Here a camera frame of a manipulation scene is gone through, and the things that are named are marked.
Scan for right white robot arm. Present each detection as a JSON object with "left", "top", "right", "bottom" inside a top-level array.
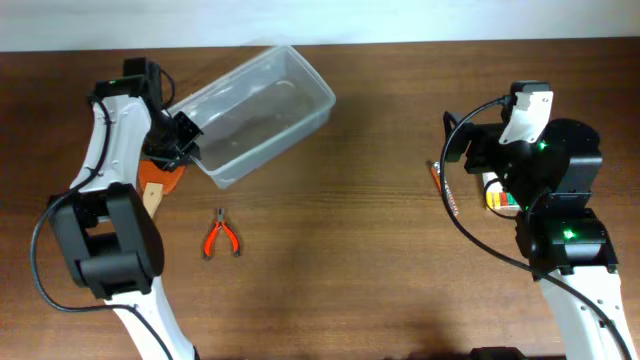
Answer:
[{"left": 439, "top": 81, "right": 638, "bottom": 359}]

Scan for orange screwdriver bit holder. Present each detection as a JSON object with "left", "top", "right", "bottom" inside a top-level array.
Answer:
[{"left": 426, "top": 161, "right": 459, "bottom": 216}]

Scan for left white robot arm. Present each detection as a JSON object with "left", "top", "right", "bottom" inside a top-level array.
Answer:
[{"left": 40, "top": 58, "right": 200, "bottom": 359}]

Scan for orange handled pliers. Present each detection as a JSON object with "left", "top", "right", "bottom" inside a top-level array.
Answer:
[{"left": 202, "top": 207, "right": 242, "bottom": 260}]

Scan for clear plastic container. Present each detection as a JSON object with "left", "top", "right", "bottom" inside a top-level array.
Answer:
[{"left": 169, "top": 46, "right": 336, "bottom": 189}]

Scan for orange scraper wooden handle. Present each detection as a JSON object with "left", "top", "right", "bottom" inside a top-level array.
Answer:
[{"left": 138, "top": 160, "right": 186, "bottom": 218}]

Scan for clear box coloured plugs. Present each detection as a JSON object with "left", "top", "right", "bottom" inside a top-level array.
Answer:
[{"left": 482, "top": 172, "right": 521, "bottom": 216}]

